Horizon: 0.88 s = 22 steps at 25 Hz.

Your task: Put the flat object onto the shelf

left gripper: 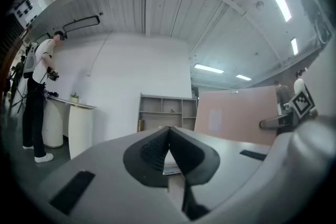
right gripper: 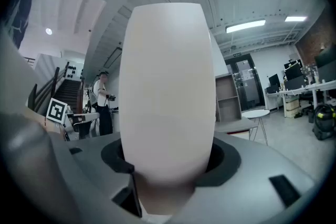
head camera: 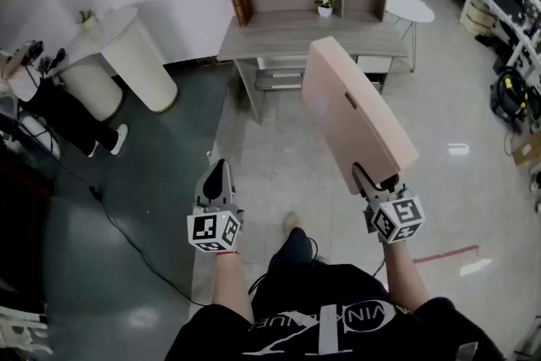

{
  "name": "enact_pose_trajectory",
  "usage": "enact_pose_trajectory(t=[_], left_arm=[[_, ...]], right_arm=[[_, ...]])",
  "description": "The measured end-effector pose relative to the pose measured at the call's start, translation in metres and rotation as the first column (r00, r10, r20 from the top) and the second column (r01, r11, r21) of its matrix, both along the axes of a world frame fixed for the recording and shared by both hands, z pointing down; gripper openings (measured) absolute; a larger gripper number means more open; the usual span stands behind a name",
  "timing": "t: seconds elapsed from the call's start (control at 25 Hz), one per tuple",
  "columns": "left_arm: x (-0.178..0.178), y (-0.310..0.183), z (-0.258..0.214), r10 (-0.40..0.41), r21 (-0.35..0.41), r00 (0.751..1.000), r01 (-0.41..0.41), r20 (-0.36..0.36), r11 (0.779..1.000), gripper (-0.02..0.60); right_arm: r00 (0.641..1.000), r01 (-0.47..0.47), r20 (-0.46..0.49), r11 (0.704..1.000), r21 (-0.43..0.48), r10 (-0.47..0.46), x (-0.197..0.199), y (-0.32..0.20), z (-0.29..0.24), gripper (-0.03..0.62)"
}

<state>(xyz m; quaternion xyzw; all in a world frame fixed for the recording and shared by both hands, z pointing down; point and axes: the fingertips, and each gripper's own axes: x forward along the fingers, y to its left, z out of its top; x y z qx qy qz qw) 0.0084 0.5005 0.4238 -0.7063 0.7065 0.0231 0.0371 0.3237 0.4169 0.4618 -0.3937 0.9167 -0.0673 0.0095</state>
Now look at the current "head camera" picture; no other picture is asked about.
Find small green potted plant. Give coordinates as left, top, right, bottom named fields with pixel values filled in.
left=77, top=8, right=101, bottom=31

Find black and yellow vacuum cleaner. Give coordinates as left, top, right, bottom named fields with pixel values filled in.
left=489, top=67, right=532, bottom=124

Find white flowers in white pot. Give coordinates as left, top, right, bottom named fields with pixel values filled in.
left=314, top=0, right=338, bottom=19

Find pink box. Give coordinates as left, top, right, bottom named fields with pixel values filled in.
left=301, top=36, right=420, bottom=196

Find black floor cable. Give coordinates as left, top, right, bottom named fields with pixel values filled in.
left=53, top=163, right=209, bottom=309

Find person's black printed t-shirt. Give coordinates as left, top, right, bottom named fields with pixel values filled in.
left=163, top=264, right=505, bottom=361

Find person's left forearm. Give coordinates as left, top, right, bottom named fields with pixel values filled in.
left=210, top=251, right=255, bottom=327

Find person's beige shoe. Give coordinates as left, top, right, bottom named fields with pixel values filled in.
left=283, top=211, right=303, bottom=231

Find person's black trousers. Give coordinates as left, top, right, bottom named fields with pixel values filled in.
left=267, top=227, right=317, bottom=268

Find flat cardboard box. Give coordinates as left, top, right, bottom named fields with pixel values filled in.
left=510, top=129, right=541, bottom=173

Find white swivel chair base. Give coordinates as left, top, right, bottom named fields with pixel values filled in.
left=0, top=303, right=54, bottom=357

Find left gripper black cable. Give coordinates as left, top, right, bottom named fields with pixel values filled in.
left=248, top=271, right=272, bottom=298

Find grey wooden desk with hutch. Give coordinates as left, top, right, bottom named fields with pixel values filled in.
left=216, top=8, right=410, bottom=125

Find person's right forearm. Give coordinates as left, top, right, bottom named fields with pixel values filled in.
left=382, top=238, right=430, bottom=316

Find brown hardcover book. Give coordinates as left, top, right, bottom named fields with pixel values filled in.
left=230, top=0, right=254, bottom=28

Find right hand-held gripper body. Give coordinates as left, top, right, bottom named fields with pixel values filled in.
left=362, top=185, right=425, bottom=244

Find white cloud-shaped side table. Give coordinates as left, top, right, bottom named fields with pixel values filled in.
left=385, top=0, right=436, bottom=74

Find red floor tape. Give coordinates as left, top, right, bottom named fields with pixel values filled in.
left=411, top=244, right=480, bottom=264

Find tan cardboard box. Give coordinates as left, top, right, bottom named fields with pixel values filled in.
left=464, top=5, right=496, bottom=34

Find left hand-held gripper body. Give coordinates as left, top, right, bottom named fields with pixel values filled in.
left=187, top=196, right=245, bottom=254

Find white ribbed pedestal table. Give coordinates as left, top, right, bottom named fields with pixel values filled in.
left=58, top=5, right=179, bottom=123

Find white workbench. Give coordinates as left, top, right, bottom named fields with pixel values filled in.
left=458, top=0, right=541, bottom=86

